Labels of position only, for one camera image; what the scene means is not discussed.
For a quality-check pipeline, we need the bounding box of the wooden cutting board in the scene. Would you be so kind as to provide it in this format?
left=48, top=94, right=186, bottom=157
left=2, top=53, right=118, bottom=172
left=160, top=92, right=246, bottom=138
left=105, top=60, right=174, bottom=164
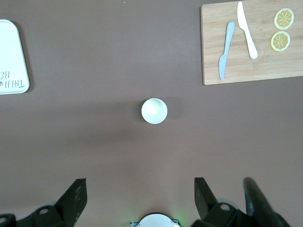
left=200, top=0, right=303, bottom=86

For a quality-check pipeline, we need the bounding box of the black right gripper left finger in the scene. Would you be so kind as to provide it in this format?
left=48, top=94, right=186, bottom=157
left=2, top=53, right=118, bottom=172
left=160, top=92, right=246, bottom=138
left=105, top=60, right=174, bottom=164
left=16, top=178, right=88, bottom=227

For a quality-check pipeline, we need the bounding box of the grey plastic knife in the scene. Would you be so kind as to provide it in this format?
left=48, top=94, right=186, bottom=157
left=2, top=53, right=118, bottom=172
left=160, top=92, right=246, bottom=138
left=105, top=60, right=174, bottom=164
left=218, top=21, right=236, bottom=80

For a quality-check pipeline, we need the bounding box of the brown table cover sheet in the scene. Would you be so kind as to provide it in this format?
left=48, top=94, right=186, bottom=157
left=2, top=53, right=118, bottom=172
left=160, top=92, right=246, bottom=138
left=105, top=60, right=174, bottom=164
left=0, top=0, right=303, bottom=227

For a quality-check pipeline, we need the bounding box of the white plastic knife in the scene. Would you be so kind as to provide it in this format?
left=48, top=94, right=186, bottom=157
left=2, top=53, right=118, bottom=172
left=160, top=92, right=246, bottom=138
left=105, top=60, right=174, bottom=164
left=237, top=1, right=258, bottom=60

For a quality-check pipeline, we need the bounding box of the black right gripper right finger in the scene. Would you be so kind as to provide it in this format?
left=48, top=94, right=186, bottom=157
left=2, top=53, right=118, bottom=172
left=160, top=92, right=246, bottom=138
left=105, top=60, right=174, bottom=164
left=189, top=177, right=247, bottom=227

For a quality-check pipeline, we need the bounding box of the white tray with bear print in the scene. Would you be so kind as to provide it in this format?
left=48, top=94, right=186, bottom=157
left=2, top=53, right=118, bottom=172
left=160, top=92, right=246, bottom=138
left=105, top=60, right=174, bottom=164
left=0, top=19, right=30, bottom=96

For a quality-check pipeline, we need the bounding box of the yellow lemon slice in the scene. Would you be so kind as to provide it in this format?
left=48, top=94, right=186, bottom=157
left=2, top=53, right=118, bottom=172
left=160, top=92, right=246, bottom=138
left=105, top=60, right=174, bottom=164
left=274, top=8, right=295, bottom=31
left=270, top=31, right=291, bottom=52

